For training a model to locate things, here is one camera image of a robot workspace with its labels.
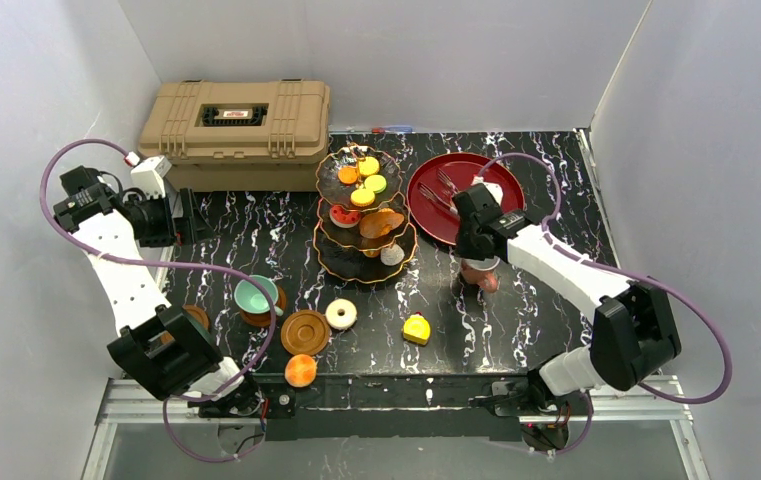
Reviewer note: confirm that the golden croissant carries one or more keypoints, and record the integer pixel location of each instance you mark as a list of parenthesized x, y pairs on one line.
[(380, 223)]

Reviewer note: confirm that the tan plastic toolbox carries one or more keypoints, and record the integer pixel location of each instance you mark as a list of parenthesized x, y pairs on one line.
[(222, 136)]

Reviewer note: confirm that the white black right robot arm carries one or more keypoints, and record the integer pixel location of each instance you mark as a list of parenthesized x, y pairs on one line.
[(633, 328)]

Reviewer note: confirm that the red blue pen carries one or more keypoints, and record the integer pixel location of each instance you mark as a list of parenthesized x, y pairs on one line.
[(392, 129)]

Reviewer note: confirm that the white cup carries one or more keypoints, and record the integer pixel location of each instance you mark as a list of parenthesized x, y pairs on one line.
[(480, 273)]

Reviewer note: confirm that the teal saucer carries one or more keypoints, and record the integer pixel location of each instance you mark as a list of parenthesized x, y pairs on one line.
[(252, 295)]

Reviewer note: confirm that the yellow swirl roll cake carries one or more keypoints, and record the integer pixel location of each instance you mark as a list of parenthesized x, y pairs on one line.
[(416, 329)]

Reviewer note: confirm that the white cream cake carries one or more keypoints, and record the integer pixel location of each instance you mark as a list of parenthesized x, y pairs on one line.
[(392, 255)]

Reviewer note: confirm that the orange tart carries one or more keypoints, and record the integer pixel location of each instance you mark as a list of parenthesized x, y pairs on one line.
[(300, 371)]

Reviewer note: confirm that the yellow round cracker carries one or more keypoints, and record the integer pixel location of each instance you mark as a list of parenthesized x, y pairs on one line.
[(368, 166)]

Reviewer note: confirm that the dark red round tray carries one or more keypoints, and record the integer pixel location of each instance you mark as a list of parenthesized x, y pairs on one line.
[(433, 219)]

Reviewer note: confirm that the green macaron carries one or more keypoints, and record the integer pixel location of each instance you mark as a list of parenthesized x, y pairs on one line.
[(375, 183)]

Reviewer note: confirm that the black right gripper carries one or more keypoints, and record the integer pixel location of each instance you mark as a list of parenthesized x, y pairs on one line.
[(471, 248)]

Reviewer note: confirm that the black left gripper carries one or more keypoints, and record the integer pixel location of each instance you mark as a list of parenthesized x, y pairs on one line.
[(183, 213)]

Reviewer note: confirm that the aluminium frame rail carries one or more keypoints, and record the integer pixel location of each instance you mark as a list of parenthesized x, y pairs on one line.
[(632, 435)]

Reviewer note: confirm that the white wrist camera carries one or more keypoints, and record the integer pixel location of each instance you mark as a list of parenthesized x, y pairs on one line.
[(148, 174), (494, 189)]

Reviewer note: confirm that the three tier glass stand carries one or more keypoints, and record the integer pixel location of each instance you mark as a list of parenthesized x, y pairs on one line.
[(344, 253)]

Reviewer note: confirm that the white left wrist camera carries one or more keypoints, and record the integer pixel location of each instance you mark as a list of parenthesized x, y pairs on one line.
[(148, 174)]

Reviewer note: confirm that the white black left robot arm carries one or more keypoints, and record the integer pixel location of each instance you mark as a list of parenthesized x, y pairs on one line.
[(160, 345)]

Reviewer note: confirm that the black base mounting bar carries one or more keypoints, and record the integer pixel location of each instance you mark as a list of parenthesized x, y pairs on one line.
[(499, 407)]

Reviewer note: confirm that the orange round cookie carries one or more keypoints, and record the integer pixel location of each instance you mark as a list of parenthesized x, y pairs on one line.
[(348, 175)]

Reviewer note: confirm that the brown round wooden coaster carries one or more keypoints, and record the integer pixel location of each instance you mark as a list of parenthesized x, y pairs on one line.
[(197, 313)]

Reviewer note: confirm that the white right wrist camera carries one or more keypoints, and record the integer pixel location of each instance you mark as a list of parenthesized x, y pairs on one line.
[(494, 189)]

